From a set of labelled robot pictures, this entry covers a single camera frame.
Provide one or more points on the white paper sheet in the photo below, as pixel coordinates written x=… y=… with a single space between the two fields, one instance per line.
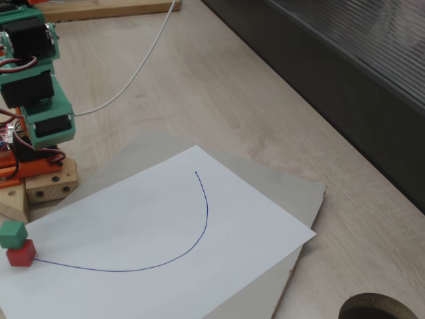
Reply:
x=133 y=232

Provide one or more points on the ribbed glass desk partition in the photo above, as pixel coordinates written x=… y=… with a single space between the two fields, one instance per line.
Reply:
x=365 y=66

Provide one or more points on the wooden base block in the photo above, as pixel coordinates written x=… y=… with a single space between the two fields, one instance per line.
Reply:
x=50 y=186

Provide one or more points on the grey chipboard panel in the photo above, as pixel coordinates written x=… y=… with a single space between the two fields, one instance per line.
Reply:
x=265 y=186

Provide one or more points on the wooden base plank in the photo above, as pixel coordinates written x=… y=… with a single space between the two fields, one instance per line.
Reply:
x=13 y=204

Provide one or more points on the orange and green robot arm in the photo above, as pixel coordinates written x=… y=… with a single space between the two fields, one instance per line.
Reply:
x=26 y=36

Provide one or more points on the orange circuit board holder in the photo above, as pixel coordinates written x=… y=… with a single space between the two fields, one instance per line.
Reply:
x=6 y=159

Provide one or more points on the green cube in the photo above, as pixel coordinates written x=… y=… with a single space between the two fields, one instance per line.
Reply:
x=13 y=234

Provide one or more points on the red cube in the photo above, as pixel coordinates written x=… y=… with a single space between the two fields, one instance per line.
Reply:
x=21 y=256

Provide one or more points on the orange printed part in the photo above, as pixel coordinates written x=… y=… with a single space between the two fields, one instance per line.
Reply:
x=38 y=1

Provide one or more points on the thin wooden plank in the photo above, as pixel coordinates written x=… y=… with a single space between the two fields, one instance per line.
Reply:
x=116 y=8

